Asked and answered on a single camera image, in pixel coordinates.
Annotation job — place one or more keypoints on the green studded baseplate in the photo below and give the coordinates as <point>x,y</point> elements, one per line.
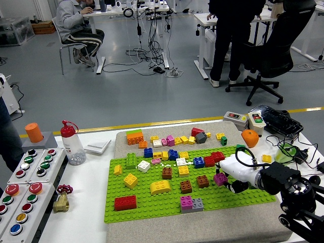
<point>152,205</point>

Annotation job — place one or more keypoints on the blue square brick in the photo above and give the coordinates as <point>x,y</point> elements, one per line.
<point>199,162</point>
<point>173,154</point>
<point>148,152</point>

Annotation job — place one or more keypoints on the brass valve red handwheel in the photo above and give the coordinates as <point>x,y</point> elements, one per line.
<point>61,202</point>

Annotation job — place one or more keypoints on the squeeze bottle red cap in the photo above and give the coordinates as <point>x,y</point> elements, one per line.
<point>73,146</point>

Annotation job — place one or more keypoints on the white wall switch panel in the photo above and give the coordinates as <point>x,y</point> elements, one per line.
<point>97,146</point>

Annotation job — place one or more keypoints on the yellow square brick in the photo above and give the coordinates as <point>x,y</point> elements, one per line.
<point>154,138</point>
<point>184,155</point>
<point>183,171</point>
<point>130,180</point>
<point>165,155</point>
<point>184,139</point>
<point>157,155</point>
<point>266,158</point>
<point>178,141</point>
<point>220,136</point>
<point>191,140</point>

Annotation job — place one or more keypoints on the red long brick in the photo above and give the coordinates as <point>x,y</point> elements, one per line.
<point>125,203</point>

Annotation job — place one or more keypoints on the orange cylinder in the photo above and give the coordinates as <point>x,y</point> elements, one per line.
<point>34,132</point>

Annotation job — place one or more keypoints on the white computer tower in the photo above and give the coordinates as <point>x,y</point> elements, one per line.
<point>210,45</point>

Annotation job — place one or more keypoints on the small grey four-button box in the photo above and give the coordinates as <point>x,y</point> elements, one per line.
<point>46,164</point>
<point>25,164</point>

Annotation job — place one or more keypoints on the white desk frame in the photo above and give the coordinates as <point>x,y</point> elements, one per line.
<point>306,48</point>

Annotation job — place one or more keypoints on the white standing desk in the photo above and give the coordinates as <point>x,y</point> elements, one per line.
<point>202,20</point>

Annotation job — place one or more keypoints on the black office chair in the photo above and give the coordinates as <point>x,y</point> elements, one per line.
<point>273,50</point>

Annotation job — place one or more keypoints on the transparent storage box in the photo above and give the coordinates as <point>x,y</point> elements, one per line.
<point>16,30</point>

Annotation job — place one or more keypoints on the wooden crate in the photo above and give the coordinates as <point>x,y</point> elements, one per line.
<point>44,27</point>

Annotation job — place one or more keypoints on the orange fruit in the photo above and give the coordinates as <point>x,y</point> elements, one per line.
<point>250,138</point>

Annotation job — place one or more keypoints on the orange square brick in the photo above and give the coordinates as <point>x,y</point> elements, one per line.
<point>143,144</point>

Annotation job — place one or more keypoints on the magenta square brick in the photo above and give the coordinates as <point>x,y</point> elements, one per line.
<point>219,179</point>
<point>170,140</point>
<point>186,202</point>

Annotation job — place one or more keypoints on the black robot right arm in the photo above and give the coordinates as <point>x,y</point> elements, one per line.
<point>278,177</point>

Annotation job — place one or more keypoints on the grey switch box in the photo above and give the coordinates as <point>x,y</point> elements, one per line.
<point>235,119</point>

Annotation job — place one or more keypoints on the grey square block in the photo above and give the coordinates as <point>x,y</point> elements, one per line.
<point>48,143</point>

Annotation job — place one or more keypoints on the grey long brick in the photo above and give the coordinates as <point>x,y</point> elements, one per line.
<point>198,205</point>

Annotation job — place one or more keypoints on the green plastic cup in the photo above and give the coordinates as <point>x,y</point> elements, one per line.
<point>284,154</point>

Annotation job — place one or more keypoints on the wooden box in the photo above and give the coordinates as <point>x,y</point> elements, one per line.
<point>277,8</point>

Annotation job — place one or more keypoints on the white cabinet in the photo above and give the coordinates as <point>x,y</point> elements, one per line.
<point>11,98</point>

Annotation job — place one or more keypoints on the person in dark clothes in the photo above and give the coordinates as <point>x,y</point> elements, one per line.
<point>233,38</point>

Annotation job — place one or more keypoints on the pink flat brick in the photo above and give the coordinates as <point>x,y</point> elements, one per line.
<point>156,161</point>

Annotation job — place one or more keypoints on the orange brick stack green top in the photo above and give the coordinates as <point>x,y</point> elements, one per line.
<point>135,138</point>

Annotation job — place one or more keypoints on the brown square brick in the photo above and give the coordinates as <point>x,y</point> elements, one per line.
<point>186,186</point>
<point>167,173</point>
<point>202,181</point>

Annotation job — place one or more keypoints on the dark green brick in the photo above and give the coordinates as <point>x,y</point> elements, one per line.
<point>224,140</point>
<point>240,146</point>

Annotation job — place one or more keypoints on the white two-button switch box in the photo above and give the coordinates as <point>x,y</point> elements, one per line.
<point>257,124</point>

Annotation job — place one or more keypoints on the grey-brown foam mat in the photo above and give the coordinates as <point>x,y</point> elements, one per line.
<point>202,227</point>

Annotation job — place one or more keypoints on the seated person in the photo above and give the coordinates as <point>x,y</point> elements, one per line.
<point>71,25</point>

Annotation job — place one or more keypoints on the lime green tall brick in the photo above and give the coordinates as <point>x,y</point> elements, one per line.
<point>131,161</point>

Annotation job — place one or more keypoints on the dark grey sloped brick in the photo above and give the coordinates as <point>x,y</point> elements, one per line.
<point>201,137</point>

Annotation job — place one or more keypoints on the small pink brick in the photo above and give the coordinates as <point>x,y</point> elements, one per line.
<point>164,141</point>

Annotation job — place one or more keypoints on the yellow curved brick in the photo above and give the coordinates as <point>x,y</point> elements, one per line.
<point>160,187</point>

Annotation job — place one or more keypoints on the grey metal chair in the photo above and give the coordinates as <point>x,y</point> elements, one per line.
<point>73,45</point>

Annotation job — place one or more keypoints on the large grey push-button box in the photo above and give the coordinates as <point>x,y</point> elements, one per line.
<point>6,202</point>
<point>25,212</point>

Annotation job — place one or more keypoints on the black floor power brick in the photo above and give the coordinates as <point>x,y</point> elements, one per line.
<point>159,70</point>

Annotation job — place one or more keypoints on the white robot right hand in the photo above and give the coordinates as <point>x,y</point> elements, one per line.
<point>240,169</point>

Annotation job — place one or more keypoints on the white square brick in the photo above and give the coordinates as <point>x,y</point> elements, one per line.
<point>181,161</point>
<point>157,143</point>
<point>143,166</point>

